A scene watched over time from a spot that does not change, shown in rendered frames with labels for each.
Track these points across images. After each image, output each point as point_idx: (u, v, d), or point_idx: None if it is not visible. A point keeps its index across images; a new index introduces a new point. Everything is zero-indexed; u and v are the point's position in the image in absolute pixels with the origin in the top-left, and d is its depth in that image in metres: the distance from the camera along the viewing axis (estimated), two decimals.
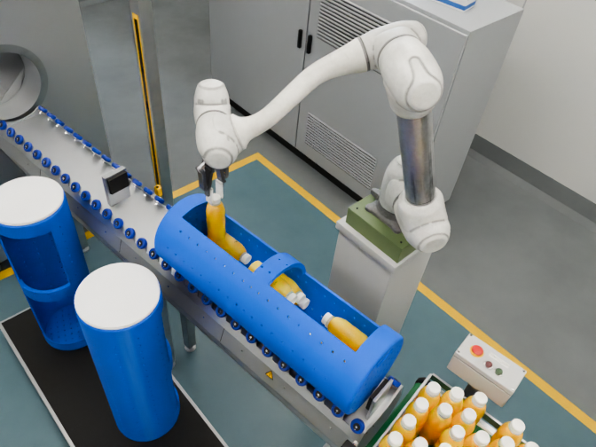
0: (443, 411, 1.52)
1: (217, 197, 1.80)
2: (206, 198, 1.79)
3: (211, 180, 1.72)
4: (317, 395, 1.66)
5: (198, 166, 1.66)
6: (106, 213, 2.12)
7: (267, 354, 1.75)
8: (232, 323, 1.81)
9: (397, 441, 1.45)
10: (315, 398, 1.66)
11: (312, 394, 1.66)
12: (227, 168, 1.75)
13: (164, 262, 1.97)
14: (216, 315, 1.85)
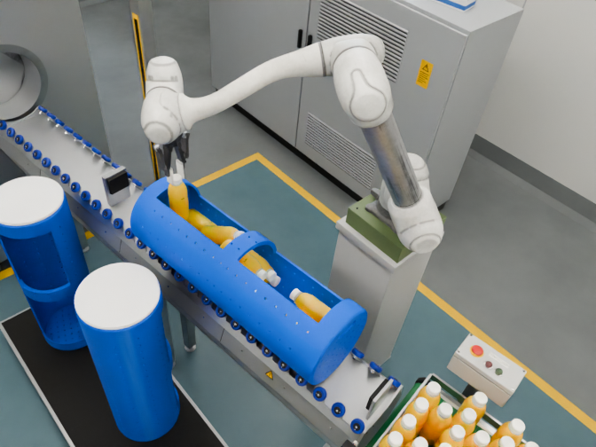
0: (443, 411, 1.52)
1: None
2: (167, 178, 1.80)
3: (170, 160, 1.72)
4: (317, 392, 1.66)
5: (155, 145, 1.66)
6: (106, 213, 2.12)
7: (267, 354, 1.75)
8: (232, 323, 1.81)
9: (397, 441, 1.45)
10: (314, 391, 1.66)
11: (317, 388, 1.66)
12: (186, 148, 1.75)
13: (165, 262, 1.97)
14: (216, 314, 1.85)
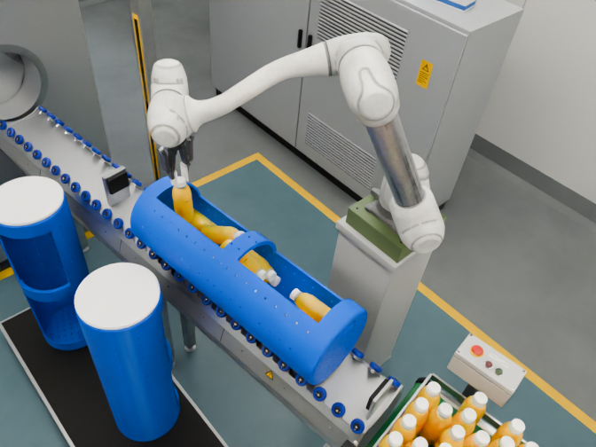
0: (443, 411, 1.52)
1: None
2: (171, 181, 1.79)
3: (174, 162, 1.71)
4: (317, 392, 1.66)
5: (160, 147, 1.65)
6: (106, 213, 2.12)
7: (267, 354, 1.75)
8: (232, 323, 1.81)
9: (397, 441, 1.45)
10: (314, 391, 1.66)
11: (317, 388, 1.66)
12: (191, 151, 1.75)
13: (165, 262, 1.97)
14: (216, 314, 1.85)
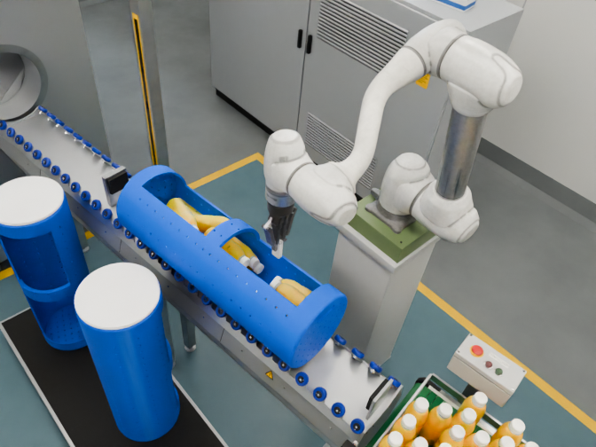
0: (443, 411, 1.52)
1: None
2: (271, 251, 1.60)
3: (279, 235, 1.53)
4: (317, 392, 1.66)
5: (264, 224, 1.47)
6: (106, 213, 2.12)
7: (265, 347, 1.75)
8: (238, 323, 1.80)
9: (397, 441, 1.45)
10: (314, 391, 1.66)
11: (317, 388, 1.66)
12: (290, 224, 1.55)
13: (166, 266, 1.96)
14: None
